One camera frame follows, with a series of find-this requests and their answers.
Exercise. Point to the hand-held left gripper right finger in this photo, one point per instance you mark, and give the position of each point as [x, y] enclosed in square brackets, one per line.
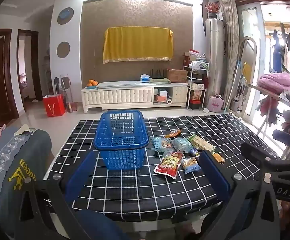
[214, 175]

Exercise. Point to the yellow hanging cloth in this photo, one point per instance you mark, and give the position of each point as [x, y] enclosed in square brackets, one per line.
[137, 43]

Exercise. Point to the light blue picture snack packet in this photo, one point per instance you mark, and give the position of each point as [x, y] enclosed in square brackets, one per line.
[162, 144]

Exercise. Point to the small blue snack packet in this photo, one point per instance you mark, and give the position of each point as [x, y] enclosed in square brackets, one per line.
[194, 152]

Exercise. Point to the blue tissue box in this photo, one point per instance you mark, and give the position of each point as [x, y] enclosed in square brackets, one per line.
[145, 78]

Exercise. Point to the clear blue snack bag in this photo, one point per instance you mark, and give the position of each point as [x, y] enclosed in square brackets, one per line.
[181, 145]

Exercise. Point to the black router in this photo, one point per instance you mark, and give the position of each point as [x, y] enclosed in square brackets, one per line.
[157, 75]

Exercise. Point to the orange cartoon snack packet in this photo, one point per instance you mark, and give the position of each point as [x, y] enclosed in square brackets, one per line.
[174, 133]

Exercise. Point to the cream cloth piece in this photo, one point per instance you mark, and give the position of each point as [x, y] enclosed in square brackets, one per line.
[22, 130]

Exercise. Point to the blue-edged bread packet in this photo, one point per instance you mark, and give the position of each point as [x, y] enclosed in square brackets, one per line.
[190, 164]

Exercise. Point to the brown doorway frame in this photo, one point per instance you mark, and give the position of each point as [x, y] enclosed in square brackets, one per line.
[36, 67]

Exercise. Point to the pink gift bag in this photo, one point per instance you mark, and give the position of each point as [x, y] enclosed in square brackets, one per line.
[216, 103]

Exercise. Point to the white sliding glass door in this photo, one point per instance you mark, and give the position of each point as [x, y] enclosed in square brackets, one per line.
[251, 30]

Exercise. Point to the arched standing mirror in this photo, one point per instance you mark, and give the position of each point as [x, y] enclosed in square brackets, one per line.
[249, 55]

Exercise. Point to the person's blue trouser leg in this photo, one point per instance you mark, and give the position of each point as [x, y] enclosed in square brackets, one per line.
[97, 223]

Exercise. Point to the blue hanging garment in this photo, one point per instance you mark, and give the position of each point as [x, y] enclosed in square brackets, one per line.
[277, 60]

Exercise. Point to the long cracker packet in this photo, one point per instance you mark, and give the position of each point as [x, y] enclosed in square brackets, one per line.
[201, 142]

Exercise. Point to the standing air conditioner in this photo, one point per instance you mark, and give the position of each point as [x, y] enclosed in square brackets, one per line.
[214, 55]

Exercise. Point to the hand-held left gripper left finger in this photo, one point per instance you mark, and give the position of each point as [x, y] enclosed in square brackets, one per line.
[78, 177]

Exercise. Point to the white tufted cabinet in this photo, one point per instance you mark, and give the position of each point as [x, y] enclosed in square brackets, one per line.
[117, 96]

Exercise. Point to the blue plastic basket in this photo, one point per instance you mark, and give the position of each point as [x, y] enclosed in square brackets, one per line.
[120, 158]

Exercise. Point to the green folded cloth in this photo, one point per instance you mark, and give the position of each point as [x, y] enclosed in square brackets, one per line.
[159, 80]

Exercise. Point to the pile of oranges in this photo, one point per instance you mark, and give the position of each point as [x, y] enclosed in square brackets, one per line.
[93, 82]

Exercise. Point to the dark red hanging clothes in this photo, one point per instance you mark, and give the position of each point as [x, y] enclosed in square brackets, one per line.
[267, 107]

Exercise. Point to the red snack packet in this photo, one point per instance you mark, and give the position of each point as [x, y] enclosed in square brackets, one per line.
[168, 166]

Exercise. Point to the blue-grey floral cloth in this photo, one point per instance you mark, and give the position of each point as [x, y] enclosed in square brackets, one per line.
[0, 160]

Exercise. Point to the black white checkered tablecloth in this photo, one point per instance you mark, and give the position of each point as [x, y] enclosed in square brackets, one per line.
[135, 192]

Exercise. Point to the orange box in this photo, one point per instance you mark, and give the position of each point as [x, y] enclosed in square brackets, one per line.
[159, 98]

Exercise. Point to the red paper bag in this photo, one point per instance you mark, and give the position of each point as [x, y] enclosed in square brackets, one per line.
[53, 105]

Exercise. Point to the pink blanket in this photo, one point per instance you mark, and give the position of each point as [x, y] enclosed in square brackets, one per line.
[277, 82]

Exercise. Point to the small plain orange packet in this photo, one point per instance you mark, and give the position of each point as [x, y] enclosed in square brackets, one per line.
[218, 157]

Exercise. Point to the white paper roll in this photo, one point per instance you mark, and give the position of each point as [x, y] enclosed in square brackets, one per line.
[169, 101]

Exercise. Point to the white metal shelf rack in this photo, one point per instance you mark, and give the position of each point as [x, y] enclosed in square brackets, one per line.
[197, 80]

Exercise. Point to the wooden drying rack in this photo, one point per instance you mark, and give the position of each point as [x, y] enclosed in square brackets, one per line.
[272, 96]

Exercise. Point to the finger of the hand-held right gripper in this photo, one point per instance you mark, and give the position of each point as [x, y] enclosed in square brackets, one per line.
[288, 140]
[254, 151]

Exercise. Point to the brown cardboard box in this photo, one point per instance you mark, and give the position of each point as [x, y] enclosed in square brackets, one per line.
[176, 75]

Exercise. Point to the vase of red flowers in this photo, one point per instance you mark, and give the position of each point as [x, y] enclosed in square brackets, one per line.
[212, 8]

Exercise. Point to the plain round wall disc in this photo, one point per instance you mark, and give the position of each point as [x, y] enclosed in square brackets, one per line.
[63, 49]

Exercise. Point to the blue fruit plate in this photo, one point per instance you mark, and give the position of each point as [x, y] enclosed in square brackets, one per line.
[91, 87]

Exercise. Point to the round wall disc blue plate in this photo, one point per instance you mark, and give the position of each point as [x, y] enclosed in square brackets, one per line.
[65, 15]

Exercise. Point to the beige patterned curtain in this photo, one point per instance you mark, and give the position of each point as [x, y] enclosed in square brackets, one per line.
[231, 42]

